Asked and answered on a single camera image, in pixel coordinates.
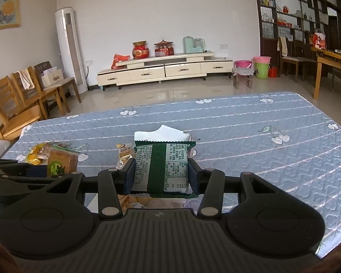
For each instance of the cream tv cabinet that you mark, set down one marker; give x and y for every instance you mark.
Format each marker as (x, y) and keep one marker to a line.
(164, 69)

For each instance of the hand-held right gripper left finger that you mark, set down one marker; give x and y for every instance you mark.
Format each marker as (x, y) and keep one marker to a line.
(129, 176)

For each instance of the pink basin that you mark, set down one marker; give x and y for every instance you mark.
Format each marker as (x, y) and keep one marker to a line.
(243, 64)
(262, 60)

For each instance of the white paper bag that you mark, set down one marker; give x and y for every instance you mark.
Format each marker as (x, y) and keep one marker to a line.
(51, 76)

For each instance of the pale glass-jug appliance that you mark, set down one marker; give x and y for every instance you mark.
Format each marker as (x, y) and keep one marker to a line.
(199, 45)

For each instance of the white tower air conditioner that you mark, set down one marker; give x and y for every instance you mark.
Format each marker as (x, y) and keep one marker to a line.
(71, 48)

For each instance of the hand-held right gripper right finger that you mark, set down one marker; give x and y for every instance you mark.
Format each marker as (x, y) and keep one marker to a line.
(192, 176)

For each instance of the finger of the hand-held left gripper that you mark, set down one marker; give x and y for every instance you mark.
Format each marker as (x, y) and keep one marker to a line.
(14, 168)
(22, 181)

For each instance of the cream towel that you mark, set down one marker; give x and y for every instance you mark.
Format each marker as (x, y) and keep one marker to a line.
(282, 47)

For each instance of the mint green appliance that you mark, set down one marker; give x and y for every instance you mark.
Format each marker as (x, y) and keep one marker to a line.
(188, 45)

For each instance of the small red bucket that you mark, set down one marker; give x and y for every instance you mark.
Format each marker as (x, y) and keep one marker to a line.
(273, 72)

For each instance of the wooden slat-back chair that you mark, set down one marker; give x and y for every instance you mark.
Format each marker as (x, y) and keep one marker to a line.
(42, 96)
(5, 91)

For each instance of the yellow snack packet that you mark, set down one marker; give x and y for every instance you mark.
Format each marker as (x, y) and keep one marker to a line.
(37, 155)

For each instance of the red plastic bag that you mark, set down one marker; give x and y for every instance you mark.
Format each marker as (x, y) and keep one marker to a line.
(120, 62)

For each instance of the red round jar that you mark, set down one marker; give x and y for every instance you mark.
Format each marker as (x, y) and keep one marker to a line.
(140, 51)

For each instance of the dark green snack packet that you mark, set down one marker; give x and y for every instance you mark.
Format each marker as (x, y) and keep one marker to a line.
(159, 167)

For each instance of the orange cake packet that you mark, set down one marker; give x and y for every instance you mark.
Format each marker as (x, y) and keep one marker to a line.
(126, 153)

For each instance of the dark wooden display shelf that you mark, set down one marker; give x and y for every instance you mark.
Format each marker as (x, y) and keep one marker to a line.
(295, 5)

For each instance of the green plastic bucket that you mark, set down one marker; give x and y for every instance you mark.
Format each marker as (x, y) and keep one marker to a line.
(262, 71)

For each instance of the white towel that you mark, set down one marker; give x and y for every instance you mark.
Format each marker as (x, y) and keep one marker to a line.
(24, 78)

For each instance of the dark brown wooden chair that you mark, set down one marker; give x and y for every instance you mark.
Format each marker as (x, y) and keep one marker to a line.
(68, 84)

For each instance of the wooden dining table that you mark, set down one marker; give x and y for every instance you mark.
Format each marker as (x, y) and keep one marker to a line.
(334, 62)

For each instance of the red gift bag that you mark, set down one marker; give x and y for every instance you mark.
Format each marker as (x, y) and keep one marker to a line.
(319, 40)

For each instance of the brown packet with green circle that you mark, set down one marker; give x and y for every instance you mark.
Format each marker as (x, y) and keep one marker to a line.
(61, 162)

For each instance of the red pavilion gift box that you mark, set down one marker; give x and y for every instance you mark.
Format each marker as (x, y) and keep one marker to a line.
(164, 49)

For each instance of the small wooden stool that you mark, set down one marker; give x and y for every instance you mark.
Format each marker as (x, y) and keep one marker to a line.
(243, 76)

